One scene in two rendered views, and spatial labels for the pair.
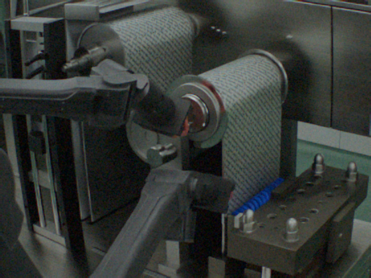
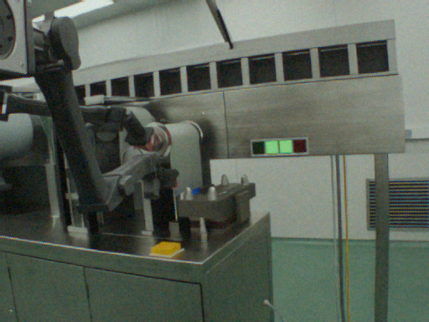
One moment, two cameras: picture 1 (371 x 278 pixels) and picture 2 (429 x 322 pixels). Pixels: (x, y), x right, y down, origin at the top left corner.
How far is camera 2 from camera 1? 0.47 m
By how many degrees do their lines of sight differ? 20
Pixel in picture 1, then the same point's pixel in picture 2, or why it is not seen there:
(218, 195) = (170, 178)
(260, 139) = (189, 160)
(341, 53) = (230, 115)
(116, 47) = not seen: hidden behind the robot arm
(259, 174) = (191, 180)
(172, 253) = (148, 223)
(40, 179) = (72, 195)
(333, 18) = (224, 97)
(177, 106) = (147, 130)
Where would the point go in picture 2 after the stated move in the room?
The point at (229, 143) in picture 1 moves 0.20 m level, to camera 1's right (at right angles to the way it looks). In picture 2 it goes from (173, 156) to (224, 151)
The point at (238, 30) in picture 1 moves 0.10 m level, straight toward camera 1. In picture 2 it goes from (175, 117) to (175, 116)
